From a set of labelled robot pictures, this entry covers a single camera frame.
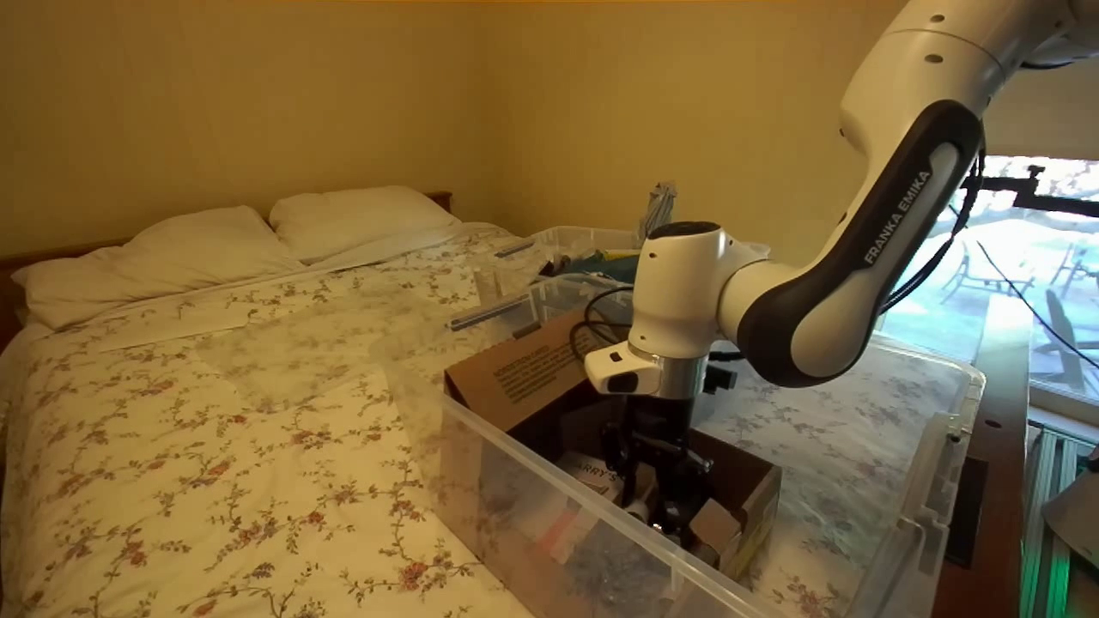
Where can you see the clear plastic bin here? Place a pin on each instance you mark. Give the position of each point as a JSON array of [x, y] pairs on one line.
[[868, 482], [595, 269]]

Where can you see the white pillow far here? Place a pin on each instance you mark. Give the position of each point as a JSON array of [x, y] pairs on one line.
[[322, 224]]

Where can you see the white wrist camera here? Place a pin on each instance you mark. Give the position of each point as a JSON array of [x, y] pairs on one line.
[[620, 368]]

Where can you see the clear plastic bin left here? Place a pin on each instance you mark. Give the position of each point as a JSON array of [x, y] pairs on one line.
[[868, 482]]

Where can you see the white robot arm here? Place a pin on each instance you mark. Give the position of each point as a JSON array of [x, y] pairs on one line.
[[913, 114]]

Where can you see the white pillow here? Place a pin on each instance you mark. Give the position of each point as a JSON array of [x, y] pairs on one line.
[[322, 224], [167, 257]]

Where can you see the brown cardboard box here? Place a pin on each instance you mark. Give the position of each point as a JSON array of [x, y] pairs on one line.
[[537, 393]]

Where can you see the clear zip pouch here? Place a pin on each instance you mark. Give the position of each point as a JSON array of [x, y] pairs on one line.
[[656, 206]]

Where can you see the wooden bed footboard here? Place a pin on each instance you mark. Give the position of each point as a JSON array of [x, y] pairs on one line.
[[982, 549]]

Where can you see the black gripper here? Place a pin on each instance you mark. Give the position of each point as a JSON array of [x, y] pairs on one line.
[[655, 431]]

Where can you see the clear plastic bin right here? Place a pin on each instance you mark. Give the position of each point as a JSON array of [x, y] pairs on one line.
[[595, 269]]

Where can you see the floral bedspread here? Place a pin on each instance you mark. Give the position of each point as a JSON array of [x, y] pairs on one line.
[[238, 453]]

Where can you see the white pillow near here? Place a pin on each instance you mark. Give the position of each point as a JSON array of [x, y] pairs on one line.
[[167, 257]]

